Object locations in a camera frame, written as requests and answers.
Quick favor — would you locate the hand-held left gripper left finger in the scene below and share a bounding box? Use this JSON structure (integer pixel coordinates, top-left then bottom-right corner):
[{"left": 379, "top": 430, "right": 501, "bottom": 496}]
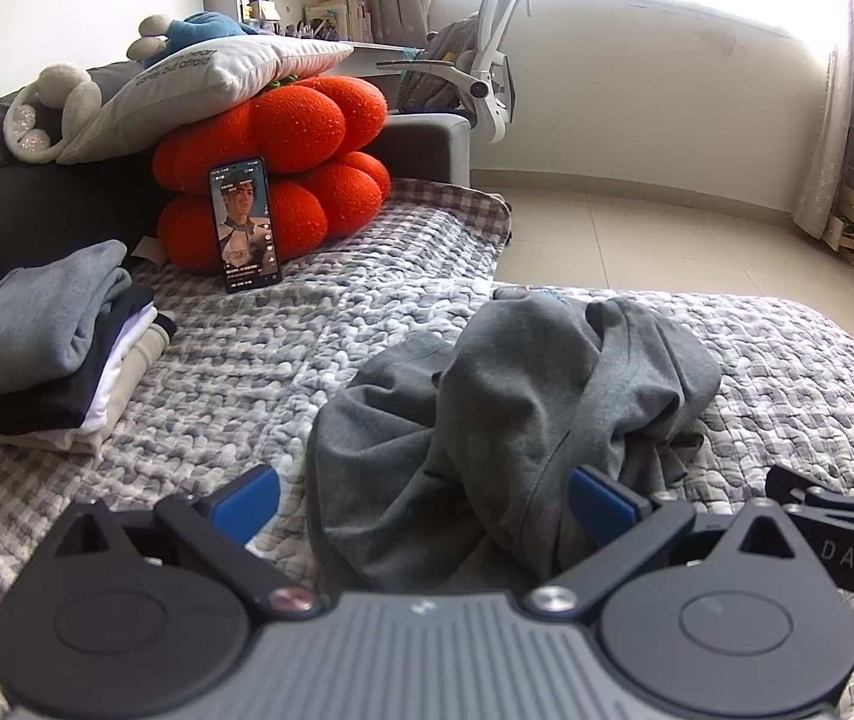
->
[{"left": 59, "top": 465, "right": 323, "bottom": 618}]

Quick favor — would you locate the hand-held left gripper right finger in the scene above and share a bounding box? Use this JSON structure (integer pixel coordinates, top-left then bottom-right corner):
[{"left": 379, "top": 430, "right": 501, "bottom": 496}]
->
[{"left": 524, "top": 465, "right": 810, "bottom": 620}]

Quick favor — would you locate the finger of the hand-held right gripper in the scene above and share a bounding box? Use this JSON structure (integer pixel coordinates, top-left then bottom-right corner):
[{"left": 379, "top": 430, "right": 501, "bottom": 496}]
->
[{"left": 766, "top": 465, "right": 854, "bottom": 533}]

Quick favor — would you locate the grey t-shirt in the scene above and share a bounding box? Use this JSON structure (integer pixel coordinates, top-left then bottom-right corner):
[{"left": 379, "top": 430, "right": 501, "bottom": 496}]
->
[{"left": 305, "top": 289, "right": 724, "bottom": 593}]

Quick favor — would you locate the grey quilted checked blanket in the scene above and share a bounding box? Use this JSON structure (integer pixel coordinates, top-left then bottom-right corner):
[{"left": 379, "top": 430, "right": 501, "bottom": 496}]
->
[{"left": 0, "top": 172, "right": 854, "bottom": 720}]

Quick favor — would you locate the folded beige garment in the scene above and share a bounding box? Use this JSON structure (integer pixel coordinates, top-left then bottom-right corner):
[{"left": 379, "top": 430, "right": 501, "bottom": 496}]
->
[{"left": 0, "top": 330, "right": 173, "bottom": 458}]

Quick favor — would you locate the folded white garment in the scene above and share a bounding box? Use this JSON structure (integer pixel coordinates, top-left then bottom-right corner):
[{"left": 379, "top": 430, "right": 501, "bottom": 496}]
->
[{"left": 82, "top": 304, "right": 166, "bottom": 432}]

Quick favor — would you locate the folded dark garment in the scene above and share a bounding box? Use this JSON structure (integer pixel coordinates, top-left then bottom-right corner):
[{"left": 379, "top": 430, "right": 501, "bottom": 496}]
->
[{"left": 0, "top": 285, "right": 177, "bottom": 436}]

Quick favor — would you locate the black smartphone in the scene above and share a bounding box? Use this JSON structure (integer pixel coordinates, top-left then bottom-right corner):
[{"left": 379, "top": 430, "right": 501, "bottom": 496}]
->
[{"left": 207, "top": 157, "right": 283, "bottom": 293}]

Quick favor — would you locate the orange knotted ball cushion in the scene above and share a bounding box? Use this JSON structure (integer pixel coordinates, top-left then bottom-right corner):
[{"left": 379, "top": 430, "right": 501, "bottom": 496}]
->
[{"left": 151, "top": 75, "right": 392, "bottom": 275}]

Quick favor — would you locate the white printed pillow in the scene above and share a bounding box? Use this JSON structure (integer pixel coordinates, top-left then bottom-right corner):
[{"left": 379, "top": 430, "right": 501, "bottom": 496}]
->
[{"left": 56, "top": 36, "right": 355, "bottom": 166}]

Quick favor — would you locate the white office chair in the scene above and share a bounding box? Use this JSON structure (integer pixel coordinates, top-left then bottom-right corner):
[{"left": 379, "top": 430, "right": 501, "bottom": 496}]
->
[{"left": 397, "top": 0, "right": 525, "bottom": 145}]

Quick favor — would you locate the beige plush toy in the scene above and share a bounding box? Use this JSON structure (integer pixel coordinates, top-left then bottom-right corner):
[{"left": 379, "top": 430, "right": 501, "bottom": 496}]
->
[{"left": 3, "top": 62, "right": 103, "bottom": 164}]

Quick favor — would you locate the blue plush toy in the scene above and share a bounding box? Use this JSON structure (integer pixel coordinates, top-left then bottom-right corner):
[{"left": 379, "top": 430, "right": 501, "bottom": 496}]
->
[{"left": 127, "top": 11, "right": 263, "bottom": 68}]

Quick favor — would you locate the grey backpack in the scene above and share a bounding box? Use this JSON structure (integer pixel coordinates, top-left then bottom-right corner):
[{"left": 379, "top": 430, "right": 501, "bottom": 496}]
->
[{"left": 397, "top": 19, "right": 484, "bottom": 113}]

